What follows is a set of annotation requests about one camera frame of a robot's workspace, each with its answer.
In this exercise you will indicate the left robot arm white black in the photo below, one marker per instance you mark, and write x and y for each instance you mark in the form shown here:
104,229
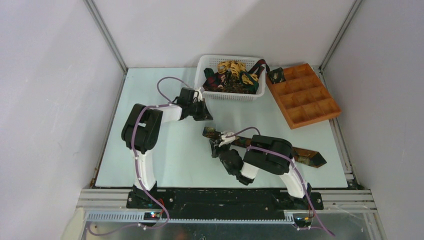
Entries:
142,127

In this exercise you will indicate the rolled dark patterned tie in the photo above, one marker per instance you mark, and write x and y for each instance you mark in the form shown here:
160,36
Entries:
276,76

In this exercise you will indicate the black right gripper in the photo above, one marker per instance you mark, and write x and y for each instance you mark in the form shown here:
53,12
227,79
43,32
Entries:
215,148

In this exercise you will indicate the white plastic mesh basket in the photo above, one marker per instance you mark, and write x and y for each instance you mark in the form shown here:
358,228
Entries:
211,61

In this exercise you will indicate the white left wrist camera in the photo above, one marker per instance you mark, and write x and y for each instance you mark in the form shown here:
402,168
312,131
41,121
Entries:
199,94

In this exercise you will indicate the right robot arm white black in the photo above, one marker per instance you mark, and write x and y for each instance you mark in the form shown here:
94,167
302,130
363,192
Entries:
243,157

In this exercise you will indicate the brown dark patterned tie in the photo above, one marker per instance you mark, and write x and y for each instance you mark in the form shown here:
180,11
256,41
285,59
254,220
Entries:
223,84

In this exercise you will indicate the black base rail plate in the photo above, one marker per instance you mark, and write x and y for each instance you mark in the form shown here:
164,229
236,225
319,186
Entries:
218,203

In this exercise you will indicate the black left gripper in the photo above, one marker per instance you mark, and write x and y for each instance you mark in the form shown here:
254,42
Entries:
205,114

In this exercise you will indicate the orange compartment tray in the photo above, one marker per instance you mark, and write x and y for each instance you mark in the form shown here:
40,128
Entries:
303,99

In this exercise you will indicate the red navy striped tie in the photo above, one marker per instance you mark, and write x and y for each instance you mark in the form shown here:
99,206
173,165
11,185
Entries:
259,67

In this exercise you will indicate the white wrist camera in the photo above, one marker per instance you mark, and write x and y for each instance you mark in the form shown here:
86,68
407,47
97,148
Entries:
226,138
199,94

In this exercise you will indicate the dark floral patterned tie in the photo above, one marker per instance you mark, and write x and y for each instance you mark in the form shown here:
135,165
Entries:
304,156

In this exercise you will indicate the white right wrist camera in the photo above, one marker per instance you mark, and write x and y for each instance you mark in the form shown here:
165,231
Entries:
226,138

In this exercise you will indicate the green navy plaid tie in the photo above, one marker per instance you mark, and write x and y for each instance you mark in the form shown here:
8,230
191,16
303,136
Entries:
209,72

